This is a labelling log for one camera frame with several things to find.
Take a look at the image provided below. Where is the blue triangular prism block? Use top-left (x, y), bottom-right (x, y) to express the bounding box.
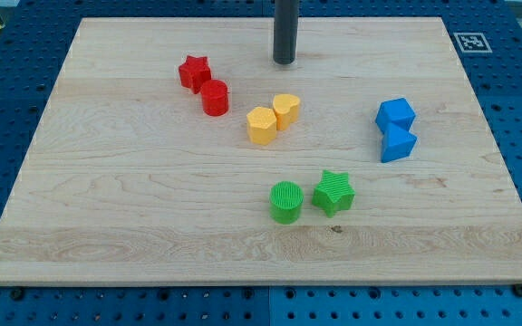
top-left (381, 123), bottom-right (418, 163)

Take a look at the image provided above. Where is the blue cube block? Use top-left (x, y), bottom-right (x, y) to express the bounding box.
top-left (375, 98), bottom-right (416, 134)

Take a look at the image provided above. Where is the red star block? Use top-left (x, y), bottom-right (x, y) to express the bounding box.
top-left (179, 55), bottom-right (212, 94)

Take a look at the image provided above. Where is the yellow hexagon block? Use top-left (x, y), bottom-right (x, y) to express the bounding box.
top-left (246, 107), bottom-right (277, 145)

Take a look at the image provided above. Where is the green star block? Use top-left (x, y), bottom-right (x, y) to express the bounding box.
top-left (312, 169), bottom-right (355, 218)

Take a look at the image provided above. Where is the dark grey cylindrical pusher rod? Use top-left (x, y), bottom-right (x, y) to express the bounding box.
top-left (273, 0), bottom-right (299, 65)

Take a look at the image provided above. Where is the yellow heart block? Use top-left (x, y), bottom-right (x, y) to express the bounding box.
top-left (273, 93), bottom-right (301, 130)

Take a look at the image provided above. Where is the light wooden board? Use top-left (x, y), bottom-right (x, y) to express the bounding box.
top-left (0, 17), bottom-right (522, 287)

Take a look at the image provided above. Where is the white fiducial marker tag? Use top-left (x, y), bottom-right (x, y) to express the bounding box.
top-left (454, 32), bottom-right (492, 53)

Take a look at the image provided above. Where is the green cylinder block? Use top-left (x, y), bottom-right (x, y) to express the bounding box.
top-left (269, 181), bottom-right (304, 225)

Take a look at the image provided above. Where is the red cylinder block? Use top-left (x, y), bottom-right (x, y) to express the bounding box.
top-left (200, 80), bottom-right (228, 117)

